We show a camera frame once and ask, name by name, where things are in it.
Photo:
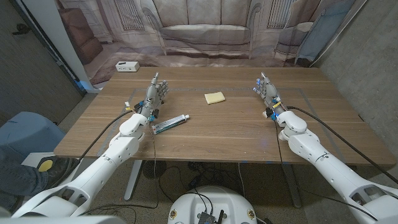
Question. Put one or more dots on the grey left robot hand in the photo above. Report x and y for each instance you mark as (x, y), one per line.
(152, 96)

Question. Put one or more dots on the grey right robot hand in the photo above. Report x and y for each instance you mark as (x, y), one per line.
(270, 91)

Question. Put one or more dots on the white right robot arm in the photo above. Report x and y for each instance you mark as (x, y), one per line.
(329, 168)

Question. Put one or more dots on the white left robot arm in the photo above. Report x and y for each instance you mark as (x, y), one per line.
(102, 165)

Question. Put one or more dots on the white green toothpaste tube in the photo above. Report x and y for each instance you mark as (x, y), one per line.
(169, 124)

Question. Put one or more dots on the yellow sticky note pad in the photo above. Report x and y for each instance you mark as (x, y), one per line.
(214, 98)

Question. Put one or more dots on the small white printed tag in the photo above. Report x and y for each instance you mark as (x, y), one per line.
(265, 114)

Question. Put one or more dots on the white power strip box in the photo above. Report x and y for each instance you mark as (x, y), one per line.
(127, 66)

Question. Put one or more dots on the round black floor fan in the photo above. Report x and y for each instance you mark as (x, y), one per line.
(154, 169)

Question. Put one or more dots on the printed sofa room backdrop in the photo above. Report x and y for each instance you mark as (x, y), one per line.
(202, 31)

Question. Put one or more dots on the white table leg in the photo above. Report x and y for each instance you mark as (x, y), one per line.
(133, 180)

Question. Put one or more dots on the grey table leg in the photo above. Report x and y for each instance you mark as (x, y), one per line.
(292, 186)

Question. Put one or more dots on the black shoe with yellow patch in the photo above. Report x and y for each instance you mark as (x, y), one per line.
(59, 168)

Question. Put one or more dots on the white robot torso base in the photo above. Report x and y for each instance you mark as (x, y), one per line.
(211, 199)

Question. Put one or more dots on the blue plastic chair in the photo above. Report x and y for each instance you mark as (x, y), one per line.
(28, 130)

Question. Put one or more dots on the white flat floor panel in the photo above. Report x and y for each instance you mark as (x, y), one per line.
(34, 157)

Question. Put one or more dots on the black antenna module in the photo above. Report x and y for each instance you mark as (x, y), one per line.
(207, 217)

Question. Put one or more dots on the person's blue jeans leg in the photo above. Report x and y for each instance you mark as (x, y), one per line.
(21, 177)

